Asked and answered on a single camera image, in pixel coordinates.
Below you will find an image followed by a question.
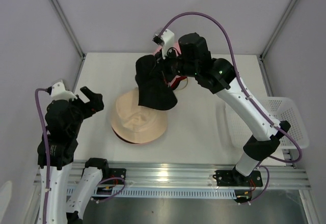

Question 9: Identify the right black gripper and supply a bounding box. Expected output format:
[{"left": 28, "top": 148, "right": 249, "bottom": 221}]
[{"left": 150, "top": 45, "right": 199, "bottom": 85}]

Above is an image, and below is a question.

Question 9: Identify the red baseball cap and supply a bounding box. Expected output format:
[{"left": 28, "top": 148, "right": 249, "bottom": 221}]
[{"left": 168, "top": 75, "right": 187, "bottom": 90}]

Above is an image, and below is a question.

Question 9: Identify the light pink hat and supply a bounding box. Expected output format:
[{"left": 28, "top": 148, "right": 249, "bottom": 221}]
[{"left": 153, "top": 42, "right": 181, "bottom": 54}]

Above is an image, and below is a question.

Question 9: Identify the black cap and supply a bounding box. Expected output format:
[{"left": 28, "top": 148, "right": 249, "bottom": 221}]
[{"left": 135, "top": 54, "right": 178, "bottom": 111}]

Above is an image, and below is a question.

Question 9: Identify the black hat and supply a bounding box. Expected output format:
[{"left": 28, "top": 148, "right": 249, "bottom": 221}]
[{"left": 113, "top": 130, "right": 137, "bottom": 145}]

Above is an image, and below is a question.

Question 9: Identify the beige bucket hat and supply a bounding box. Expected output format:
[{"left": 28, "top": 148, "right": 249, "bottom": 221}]
[{"left": 110, "top": 88, "right": 168, "bottom": 143}]

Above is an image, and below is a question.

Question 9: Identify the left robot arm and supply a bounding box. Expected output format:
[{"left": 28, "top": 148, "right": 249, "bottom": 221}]
[{"left": 37, "top": 87, "right": 110, "bottom": 223}]

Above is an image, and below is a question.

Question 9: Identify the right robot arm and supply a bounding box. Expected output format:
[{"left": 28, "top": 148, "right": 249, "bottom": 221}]
[{"left": 153, "top": 31, "right": 290, "bottom": 186}]

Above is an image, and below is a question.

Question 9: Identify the white plastic basket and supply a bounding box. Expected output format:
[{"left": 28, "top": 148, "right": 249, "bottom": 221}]
[{"left": 225, "top": 97, "right": 310, "bottom": 149}]

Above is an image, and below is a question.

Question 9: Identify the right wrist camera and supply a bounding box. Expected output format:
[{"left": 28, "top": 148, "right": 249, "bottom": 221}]
[{"left": 153, "top": 29, "right": 175, "bottom": 59}]

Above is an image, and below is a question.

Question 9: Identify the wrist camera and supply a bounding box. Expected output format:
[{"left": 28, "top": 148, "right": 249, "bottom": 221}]
[
  {"left": 47, "top": 79, "right": 77, "bottom": 101},
  {"left": 153, "top": 29, "right": 175, "bottom": 59}
]

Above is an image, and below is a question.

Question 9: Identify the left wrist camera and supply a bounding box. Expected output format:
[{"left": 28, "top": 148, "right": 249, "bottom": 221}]
[{"left": 47, "top": 79, "right": 77, "bottom": 101}]

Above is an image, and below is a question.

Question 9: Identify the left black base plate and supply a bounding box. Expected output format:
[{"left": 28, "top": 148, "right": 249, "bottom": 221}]
[{"left": 103, "top": 168, "right": 126, "bottom": 186}]

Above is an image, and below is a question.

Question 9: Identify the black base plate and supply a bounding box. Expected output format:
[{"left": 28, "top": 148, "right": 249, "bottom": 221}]
[
  {"left": 103, "top": 168, "right": 126, "bottom": 186},
  {"left": 212, "top": 169, "right": 263, "bottom": 187}
]

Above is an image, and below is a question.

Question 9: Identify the white slotted cable duct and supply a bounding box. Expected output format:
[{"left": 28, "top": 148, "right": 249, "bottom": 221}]
[{"left": 66, "top": 187, "right": 237, "bottom": 199}]

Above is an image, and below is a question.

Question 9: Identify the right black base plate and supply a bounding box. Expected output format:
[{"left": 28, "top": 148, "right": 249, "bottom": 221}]
[{"left": 212, "top": 169, "right": 263, "bottom": 187}]

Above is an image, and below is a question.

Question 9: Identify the left frame post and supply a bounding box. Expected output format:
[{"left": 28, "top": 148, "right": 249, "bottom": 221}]
[{"left": 49, "top": 0, "right": 85, "bottom": 60}]

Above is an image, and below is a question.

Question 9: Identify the frame post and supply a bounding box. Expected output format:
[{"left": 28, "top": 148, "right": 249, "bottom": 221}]
[
  {"left": 259, "top": 0, "right": 300, "bottom": 62},
  {"left": 49, "top": 0, "right": 85, "bottom": 60}
]

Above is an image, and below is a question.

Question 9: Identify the aluminium mounting rail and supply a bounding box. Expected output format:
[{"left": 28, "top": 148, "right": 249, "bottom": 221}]
[{"left": 34, "top": 161, "right": 311, "bottom": 190}]

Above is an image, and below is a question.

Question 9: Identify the right frame post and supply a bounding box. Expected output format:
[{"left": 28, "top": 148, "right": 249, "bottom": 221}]
[{"left": 259, "top": 0, "right": 300, "bottom": 62}]

